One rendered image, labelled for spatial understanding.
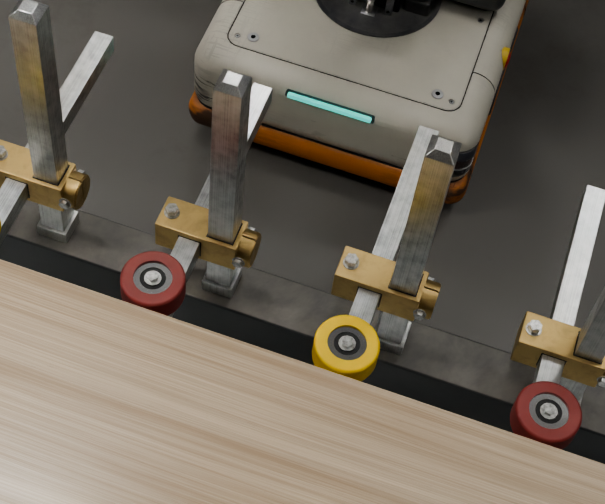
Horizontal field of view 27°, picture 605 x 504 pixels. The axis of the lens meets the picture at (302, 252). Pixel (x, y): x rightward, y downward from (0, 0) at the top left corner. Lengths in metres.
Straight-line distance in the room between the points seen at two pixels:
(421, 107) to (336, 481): 1.27
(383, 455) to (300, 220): 1.31
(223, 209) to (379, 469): 0.40
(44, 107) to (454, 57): 1.27
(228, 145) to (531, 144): 1.52
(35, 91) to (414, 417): 0.60
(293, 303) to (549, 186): 1.21
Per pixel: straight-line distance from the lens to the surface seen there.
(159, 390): 1.47
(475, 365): 1.76
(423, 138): 1.79
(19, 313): 1.53
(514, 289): 2.69
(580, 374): 1.66
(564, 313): 1.68
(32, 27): 1.49
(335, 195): 2.75
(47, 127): 1.62
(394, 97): 2.57
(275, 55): 2.61
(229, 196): 1.58
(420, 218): 1.49
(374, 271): 1.63
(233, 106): 1.44
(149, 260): 1.55
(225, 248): 1.66
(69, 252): 1.81
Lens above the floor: 2.21
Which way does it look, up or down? 56 degrees down
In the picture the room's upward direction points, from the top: 8 degrees clockwise
